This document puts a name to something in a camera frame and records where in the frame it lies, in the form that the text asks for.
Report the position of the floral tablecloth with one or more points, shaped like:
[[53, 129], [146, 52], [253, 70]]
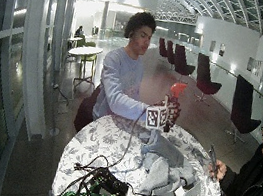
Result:
[[104, 140]]

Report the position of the white round table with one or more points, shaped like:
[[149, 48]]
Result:
[[85, 50]]

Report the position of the dark red swivel chair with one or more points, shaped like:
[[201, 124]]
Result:
[[170, 53], [162, 47], [205, 77], [181, 61], [243, 106]]

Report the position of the grey sweatshirt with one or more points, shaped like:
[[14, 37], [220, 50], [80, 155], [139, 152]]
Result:
[[163, 171]]

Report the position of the dark phone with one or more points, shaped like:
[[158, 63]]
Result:
[[213, 158]]

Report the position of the green chair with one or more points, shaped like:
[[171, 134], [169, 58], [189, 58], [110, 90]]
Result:
[[80, 42], [89, 60]]

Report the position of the framed wall picture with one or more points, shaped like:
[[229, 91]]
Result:
[[222, 49], [250, 64], [212, 45]]

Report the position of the spray bottle with orange top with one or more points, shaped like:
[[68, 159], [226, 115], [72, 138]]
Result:
[[177, 89]]

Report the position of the black electronics box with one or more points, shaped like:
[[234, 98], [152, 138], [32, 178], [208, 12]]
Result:
[[108, 190]]

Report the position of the the person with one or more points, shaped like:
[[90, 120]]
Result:
[[120, 82]]

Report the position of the dark red seat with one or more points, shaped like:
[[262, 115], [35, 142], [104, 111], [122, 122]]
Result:
[[85, 110]]

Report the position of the white marker cube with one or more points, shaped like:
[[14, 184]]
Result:
[[156, 117]]

